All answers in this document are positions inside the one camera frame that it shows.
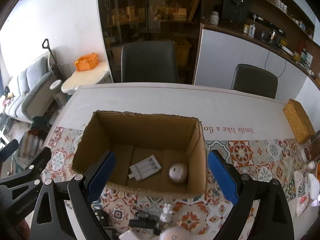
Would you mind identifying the white power adapter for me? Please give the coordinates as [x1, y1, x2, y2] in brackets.
[119, 230, 142, 240]

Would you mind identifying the pink deer night light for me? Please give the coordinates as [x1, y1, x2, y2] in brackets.
[159, 226, 189, 240]

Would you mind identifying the patterned tile table mat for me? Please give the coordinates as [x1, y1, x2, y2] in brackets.
[42, 127, 310, 239]

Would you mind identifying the small pink round speaker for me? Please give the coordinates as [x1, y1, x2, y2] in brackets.
[169, 162, 189, 184]

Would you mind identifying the black usb hub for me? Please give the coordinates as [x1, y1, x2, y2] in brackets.
[129, 210, 161, 236]

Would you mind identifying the white floral pouch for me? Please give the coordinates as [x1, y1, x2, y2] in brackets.
[294, 170, 310, 217]

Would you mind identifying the white rabbit figurine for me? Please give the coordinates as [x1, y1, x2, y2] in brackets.
[160, 203, 174, 223]

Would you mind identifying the brown cardboard box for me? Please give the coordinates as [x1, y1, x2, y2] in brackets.
[72, 111, 207, 199]

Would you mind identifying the grey sofa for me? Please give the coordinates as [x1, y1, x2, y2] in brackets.
[4, 52, 57, 124]

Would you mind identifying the black chair right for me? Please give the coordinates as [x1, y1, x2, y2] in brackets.
[231, 64, 278, 99]

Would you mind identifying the black chair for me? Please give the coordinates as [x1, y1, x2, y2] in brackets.
[231, 64, 278, 99]
[121, 41, 178, 83]

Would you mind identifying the white side table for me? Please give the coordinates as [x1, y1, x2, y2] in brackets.
[61, 61, 113, 95]

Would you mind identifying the orange plastic crate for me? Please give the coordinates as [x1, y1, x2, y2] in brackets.
[74, 53, 99, 72]

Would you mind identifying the black chair centre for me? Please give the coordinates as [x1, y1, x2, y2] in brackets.
[121, 41, 178, 83]

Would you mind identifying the black coffee machine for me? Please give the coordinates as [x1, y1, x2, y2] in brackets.
[222, 0, 249, 24]

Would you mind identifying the dark glass cabinet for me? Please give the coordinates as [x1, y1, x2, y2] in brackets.
[98, 0, 202, 84]

